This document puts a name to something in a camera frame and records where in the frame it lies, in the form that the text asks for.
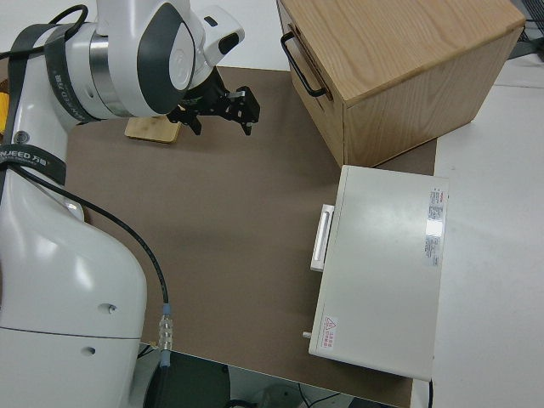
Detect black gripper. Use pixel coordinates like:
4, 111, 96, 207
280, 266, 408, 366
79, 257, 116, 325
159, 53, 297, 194
167, 75, 261, 138

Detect wooden mug tree stand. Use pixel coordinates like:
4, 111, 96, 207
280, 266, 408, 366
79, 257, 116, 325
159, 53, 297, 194
124, 114, 183, 146

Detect wooden drawer box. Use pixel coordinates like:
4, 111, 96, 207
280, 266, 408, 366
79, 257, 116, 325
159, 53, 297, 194
275, 0, 526, 168

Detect white toaster oven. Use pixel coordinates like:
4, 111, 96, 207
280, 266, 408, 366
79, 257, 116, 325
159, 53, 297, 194
306, 164, 451, 382

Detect black equipment box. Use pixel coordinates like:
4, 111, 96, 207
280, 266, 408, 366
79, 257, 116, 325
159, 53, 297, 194
143, 351, 231, 408

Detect black arm cable with connector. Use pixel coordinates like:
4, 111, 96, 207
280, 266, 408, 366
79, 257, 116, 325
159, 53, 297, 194
0, 163, 178, 369

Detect black plain velcro strap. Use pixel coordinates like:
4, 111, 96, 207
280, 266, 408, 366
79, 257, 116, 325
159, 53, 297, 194
7, 21, 71, 133

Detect black labelled velcro strap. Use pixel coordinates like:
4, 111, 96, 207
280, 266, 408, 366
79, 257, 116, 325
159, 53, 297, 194
0, 143, 68, 184

